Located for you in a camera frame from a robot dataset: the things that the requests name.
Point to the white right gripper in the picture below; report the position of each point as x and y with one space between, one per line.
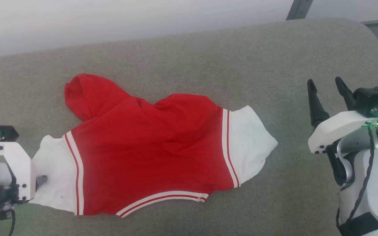
340 127

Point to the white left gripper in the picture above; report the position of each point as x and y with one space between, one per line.
21 170

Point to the red and white hooded garment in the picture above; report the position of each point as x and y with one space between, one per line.
149 141

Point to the grey fabric sofa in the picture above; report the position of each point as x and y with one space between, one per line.
208 59

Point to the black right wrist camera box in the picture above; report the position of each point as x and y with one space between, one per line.
371 96

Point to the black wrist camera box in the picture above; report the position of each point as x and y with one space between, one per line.
371 96
7 132

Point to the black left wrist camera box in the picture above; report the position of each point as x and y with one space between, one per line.
7 132

